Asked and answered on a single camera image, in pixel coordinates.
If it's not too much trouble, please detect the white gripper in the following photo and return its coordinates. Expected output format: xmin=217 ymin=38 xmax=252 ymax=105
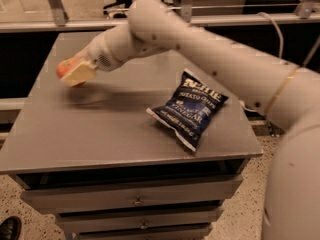
xmin=61 ymin=24 xmax=160 ymax=87

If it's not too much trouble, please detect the red apple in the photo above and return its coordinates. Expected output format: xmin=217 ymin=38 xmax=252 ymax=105
xmin=56 ymin=58 xmax=80 ymax=83

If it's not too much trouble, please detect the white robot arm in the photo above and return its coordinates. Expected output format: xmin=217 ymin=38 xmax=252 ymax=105
xmin=57 ymin=0 xmax=320 ymax=240

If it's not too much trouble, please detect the blue kettle chip bag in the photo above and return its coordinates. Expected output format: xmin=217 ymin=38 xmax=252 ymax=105
xmin=146 ymin=69 xmax=228 ymax=152

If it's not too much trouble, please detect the grey drawer cabinet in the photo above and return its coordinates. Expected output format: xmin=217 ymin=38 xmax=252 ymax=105
xmin=0 ymin=31 xmax=264 ymax=240

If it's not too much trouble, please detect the top grey drawer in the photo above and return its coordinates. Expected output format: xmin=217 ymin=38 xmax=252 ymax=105
xmin=21 ymin=175 xmax=243 ymax=214

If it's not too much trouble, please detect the grey drawer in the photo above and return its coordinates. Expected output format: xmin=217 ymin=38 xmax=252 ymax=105
xmin=57 ymin=205 xmax=223 ymax=233
xmin=21 ymin=175 xmax=243 ymax=214
xmin=71 ymin=223 xmax=214 ymax=240

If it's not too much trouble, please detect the bottom grey drawer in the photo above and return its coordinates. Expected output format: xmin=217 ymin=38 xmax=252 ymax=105
xmin=71 ymin=223 xmax=214 ymax=240

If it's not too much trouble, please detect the black shoe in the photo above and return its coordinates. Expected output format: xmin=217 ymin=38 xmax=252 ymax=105
xmin=0 ymin=216 xmax=22 ymax=240

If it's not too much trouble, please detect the middle grey drawer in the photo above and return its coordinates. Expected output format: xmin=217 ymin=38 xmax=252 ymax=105
xmin=57 ymin=205 xmax=223 ymax=233

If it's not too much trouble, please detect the metal railing frame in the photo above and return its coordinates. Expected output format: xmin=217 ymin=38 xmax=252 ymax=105
xmin=0 ymin=0 xmax=320 ymax=33

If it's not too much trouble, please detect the white cable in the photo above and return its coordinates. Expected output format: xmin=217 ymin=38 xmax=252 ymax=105
xmin=239 ymin=11 xmax=284 ymax=113

